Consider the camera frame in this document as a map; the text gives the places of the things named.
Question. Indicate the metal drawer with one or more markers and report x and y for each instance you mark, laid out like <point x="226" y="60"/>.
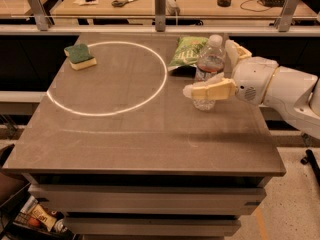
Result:
<point x="149" y="200"/>
<point x="152" y="227"/>

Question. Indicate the green chip bag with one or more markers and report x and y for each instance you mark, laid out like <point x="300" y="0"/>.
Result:
<point x="187" y="51"/>

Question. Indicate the black chair leg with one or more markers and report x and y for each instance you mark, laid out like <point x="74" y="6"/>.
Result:
<point x="309" y="158"/>

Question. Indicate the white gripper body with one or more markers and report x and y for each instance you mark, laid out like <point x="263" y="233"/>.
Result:
<point x="254" y="80"/>

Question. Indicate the snack box on shelf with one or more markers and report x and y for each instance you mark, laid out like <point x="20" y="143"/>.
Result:
<point x="36" y="211"/>

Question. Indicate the white power strip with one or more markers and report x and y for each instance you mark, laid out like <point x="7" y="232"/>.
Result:
<point x="172" y="7"/>

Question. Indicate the black handled scissors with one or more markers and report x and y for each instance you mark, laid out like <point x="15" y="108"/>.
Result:
<point x="119" y="4"/>

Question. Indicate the green and yellow sponge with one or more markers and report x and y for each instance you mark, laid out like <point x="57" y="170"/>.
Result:
<point x="79" y="56"/>

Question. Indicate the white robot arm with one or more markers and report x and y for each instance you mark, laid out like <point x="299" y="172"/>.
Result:
<point x="294" y="94"/>

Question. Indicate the lower metal drawer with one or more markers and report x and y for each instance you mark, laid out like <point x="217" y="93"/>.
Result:
<point x="152" y="227"/>

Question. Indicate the clear plastic water bottle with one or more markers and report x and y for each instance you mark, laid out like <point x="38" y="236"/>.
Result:
<point x="211" y="60"/>

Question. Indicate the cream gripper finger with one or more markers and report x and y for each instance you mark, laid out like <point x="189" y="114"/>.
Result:
<point x="216" y="88"/>
<point x="235" y="53"/>

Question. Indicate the upper metal drawer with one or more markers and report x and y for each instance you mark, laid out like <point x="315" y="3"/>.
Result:
<point x="149" y="200"/>

